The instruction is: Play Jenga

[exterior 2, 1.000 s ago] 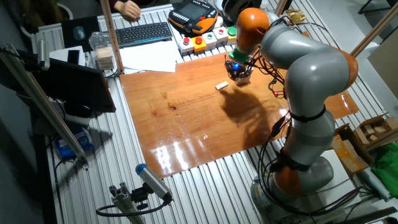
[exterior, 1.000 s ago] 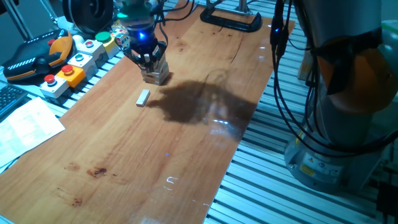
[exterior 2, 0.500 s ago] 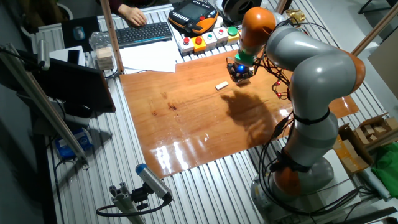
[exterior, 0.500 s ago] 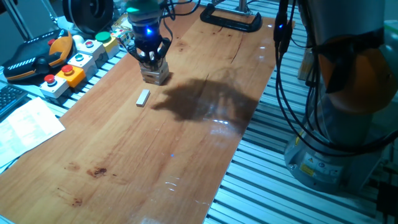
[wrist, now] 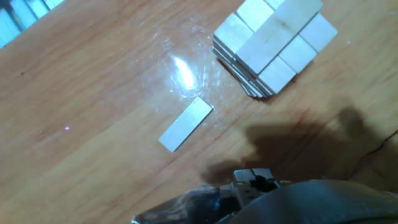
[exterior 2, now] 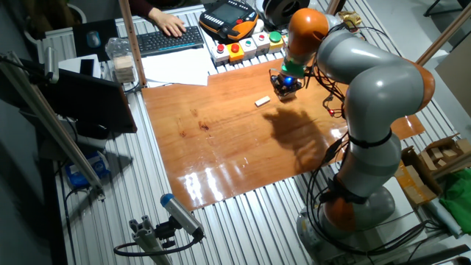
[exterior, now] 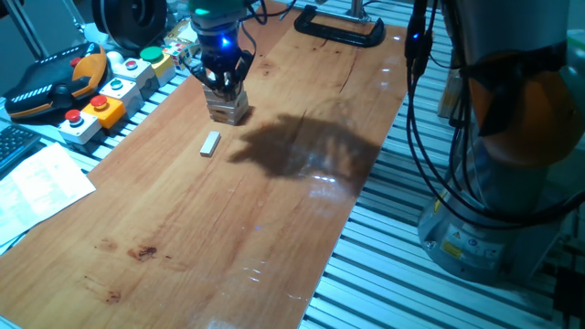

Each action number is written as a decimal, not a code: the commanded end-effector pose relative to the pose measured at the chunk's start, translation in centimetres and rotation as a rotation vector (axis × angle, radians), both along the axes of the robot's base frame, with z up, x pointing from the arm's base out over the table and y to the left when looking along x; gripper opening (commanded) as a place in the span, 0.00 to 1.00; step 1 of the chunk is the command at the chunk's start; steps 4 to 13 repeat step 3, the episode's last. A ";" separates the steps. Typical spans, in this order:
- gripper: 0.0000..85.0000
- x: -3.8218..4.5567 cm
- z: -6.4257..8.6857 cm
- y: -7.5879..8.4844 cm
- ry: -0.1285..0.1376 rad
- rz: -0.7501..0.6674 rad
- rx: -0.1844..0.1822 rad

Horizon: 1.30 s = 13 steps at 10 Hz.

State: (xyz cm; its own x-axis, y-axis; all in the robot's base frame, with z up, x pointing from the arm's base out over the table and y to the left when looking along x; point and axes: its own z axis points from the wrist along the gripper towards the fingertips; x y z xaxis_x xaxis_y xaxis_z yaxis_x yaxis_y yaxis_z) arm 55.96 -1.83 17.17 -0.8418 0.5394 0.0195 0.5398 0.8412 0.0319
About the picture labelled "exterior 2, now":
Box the green adapter plate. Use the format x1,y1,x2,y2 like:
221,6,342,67
281,58,307,79

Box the plastic bag of wooden blocks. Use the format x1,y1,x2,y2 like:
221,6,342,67
105,36,137,84

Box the black mouse pad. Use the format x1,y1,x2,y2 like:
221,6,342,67
71,18,119,62

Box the white paper roll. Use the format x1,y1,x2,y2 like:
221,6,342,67
426,200,463,236

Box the black phone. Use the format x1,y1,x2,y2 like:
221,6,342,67
79,58,95,77

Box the black usb cable connector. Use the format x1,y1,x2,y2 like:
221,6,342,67
322,138,343,165

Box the person hand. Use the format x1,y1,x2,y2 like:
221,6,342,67
148,7,188,38

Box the brown cardboard box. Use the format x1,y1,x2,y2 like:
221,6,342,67
394,145,442,207

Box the green cloth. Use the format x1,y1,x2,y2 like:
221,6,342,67
439,178,471,235

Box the aluminium camera mount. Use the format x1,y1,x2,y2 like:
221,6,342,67
128,215,174,265

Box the grey box red button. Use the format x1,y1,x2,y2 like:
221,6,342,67
252,32,272,54
210,43,231,67

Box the black round spool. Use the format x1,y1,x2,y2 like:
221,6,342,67
263,0,312,26

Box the open cardboard box with blocks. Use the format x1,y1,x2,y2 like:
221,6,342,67
419,134,471,180

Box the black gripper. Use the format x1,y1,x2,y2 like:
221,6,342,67
270,71,305,98

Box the blue package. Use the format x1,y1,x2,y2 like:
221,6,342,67
65,150,111,189

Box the yellow box big green button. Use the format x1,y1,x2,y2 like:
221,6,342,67
268,31,285,52

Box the silver exterior camera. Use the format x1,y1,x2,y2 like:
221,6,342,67
160,193,205,240

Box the black keyboard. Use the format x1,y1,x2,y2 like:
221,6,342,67
135,25,205,58

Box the black monitor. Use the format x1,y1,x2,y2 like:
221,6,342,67
40,68,138,134

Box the person forearm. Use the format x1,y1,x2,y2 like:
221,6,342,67
127,0,156,18

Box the black camera cable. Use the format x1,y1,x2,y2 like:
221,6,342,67
113,227,204,258

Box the white box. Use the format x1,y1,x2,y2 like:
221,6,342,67
58,54,102,80

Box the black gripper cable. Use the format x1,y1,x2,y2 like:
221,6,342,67
305,64,349,119

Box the long diagonal aluminium strut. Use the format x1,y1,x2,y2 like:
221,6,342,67
0,51,106,202

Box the brown cardboard panel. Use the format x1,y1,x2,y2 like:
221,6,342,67
436,40,471,119

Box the grey box green button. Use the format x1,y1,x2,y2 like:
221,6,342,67
239,38,258,59

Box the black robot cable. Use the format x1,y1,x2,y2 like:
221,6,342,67
305,132,442,258

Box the grey computer mouse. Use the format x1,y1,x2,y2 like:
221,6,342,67
86,30,102,49

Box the black orange teach pendant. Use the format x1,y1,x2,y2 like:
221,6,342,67
198,0,259,41

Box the white printed paper sheet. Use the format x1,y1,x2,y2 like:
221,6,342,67
141,47,218,88

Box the yellow box red button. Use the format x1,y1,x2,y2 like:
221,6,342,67
226,42,246,63

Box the orange wooden board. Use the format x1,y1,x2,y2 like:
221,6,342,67
141,36,426,213

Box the gold snack package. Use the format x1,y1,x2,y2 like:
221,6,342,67
337,10,364,31

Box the silver cylinder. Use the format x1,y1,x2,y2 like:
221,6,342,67
43,46,60,84

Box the black connector with red light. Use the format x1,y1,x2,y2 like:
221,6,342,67
323,95,338,118

